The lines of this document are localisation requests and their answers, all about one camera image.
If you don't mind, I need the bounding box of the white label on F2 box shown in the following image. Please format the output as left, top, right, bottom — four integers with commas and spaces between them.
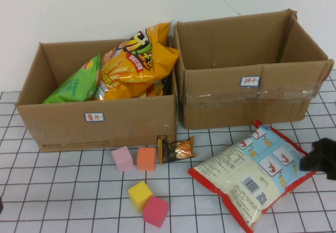
83, 112, 105, 123

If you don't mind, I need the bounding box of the yellow fries snack bag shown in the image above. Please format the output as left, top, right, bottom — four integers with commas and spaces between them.
94, 22, 181, 101

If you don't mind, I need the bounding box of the green chips bag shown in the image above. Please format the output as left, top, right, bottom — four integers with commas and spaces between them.
43, 53, 102, 104

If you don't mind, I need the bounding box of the small orange snack packet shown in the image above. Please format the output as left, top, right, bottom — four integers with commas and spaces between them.
145, 75, 173, 97

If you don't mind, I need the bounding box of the red shrimp cracker bag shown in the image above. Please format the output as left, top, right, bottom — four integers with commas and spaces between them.
187, 119, 318, 233

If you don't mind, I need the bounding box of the orange foam cube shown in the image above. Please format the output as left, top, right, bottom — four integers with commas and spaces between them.
136, 147, 158, 171

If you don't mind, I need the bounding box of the white label on taped box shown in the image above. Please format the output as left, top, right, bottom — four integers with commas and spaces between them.
240, 75, 260, 87

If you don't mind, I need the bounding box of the clear packing tape strip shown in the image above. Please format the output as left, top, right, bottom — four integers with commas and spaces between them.
185, 84, 318, 109

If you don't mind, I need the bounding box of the yellow foam cube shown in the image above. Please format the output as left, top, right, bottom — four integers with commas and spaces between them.
128, 181, 153, 213

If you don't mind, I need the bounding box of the taped cardboard box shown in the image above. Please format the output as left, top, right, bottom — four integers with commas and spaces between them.
173, 8, 334, 130

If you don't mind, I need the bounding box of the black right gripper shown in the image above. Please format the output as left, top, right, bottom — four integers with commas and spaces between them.
299, 137, 336, 180

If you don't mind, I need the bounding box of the dark pink foam cube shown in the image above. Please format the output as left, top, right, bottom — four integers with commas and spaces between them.
142, 195, 170, 228

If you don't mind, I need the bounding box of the small brown snack packet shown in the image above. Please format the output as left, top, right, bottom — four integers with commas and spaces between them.
156, 135, 198, 165

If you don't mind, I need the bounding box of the light pink foam cube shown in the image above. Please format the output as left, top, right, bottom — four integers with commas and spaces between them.
111, 145, 134, 173

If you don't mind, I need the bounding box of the cardboard box with F2 print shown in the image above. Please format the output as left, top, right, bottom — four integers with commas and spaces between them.
15, 39, 179, 153

